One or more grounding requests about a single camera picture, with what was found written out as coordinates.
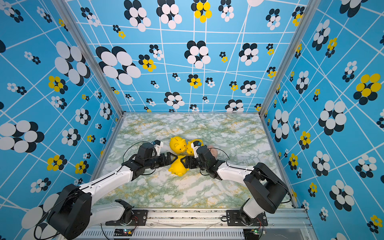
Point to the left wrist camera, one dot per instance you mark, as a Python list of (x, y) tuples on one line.
[(158, 146)]

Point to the aluminium corner post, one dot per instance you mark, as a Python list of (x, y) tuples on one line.
[(310, 11), (78, 37)]

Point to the yellow piggy bank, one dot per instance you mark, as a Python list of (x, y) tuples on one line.
[(181, 170), (189, 148), (178, 145)]

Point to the left aluminium corner post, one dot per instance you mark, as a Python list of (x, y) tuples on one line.
[(78, 37)]

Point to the pink piggy bank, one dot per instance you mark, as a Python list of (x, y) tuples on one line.
[(214, 153)]

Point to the aluminium front rail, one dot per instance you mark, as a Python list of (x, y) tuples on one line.
[(200, 224)]

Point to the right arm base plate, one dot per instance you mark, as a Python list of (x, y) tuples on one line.
[(238, 218)]

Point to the yellow piggy bank back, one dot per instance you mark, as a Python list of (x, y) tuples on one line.
[(189, 148)]

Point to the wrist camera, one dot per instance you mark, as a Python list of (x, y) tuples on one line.
[(158, 146), (195, 147)]

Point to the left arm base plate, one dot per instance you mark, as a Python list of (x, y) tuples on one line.
[(133, 218)]

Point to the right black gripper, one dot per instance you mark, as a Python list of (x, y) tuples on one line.
[(188, 158)]

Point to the yellow piggy bank front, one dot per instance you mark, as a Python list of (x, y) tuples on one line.
[(181, 170)]

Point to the right aluminium corner post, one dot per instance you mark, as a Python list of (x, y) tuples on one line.
[(310, 11)]

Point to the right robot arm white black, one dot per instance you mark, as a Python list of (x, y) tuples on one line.
[(266, 188)]

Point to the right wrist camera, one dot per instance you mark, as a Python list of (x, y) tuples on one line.
[(195, 147)]

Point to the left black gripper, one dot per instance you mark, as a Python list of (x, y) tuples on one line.
[(164, 162)]

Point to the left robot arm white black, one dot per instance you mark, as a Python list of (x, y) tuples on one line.
[(74, 210)]

